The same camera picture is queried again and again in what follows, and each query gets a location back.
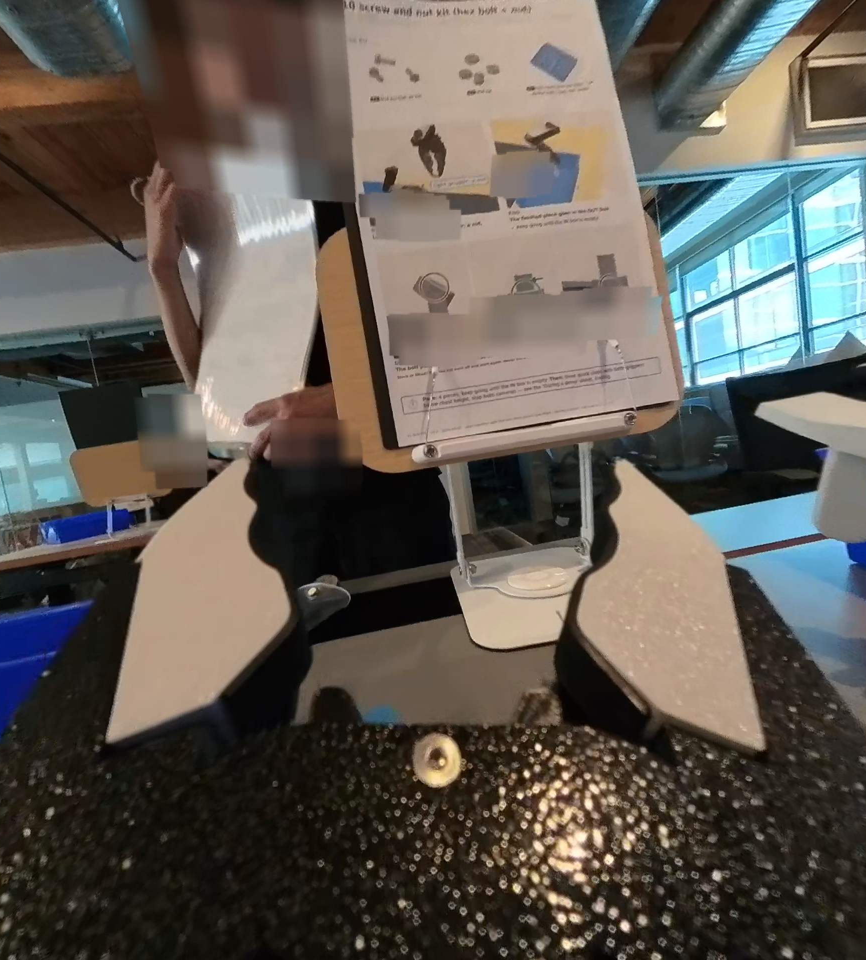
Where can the black monitor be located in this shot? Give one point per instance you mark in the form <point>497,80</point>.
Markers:
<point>99,416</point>
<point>777,427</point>

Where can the large window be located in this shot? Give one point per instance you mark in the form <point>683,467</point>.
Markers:
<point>777,300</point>

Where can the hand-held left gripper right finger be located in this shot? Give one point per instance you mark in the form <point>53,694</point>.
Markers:
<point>665,630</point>

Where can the glossy white sheet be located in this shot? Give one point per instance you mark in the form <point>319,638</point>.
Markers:
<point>253,300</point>

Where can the wall air conditioner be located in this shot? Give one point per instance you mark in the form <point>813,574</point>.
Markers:
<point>852,90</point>

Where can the another person's forearm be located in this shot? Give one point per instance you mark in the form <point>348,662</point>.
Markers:
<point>174,300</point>

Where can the metal bolt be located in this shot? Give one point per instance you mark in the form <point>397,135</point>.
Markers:
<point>320,596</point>

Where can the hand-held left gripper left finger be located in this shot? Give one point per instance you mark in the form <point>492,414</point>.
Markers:
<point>200,622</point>

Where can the silver ceiling duct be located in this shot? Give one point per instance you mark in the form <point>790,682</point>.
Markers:
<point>65,37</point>
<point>710,60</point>

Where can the black ceiling rod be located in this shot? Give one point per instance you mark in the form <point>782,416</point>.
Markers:
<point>43,180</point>

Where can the small blue bin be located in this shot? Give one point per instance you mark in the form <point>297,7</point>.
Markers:
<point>80,529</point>

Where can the long work table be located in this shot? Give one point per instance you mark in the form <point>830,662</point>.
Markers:
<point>28,555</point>

